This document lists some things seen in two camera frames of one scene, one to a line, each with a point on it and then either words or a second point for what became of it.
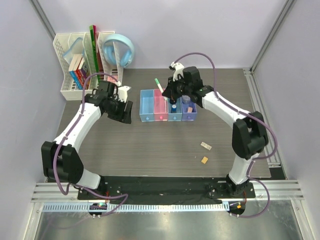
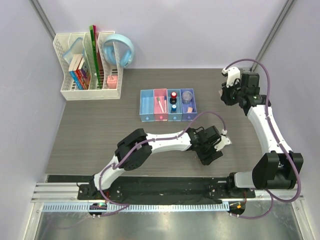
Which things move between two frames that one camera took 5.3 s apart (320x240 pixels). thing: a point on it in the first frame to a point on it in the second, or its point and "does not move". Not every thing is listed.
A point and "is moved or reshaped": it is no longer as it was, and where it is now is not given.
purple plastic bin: [185, 116] does not move
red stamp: [172, 101] is moved or reshaped
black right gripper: [169, 92] to [226, 91]
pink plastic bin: [161, 106] does not move
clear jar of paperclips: [186, 99] does not move
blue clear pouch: [77, 48] does not move
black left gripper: [123, 116] to [207, 160]
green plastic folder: [94, 51] does not move
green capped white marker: [160, 88] to [161, 107]
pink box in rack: [111, 79] does not move
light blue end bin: [146, 111] does not move
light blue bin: [175, 116] does not move
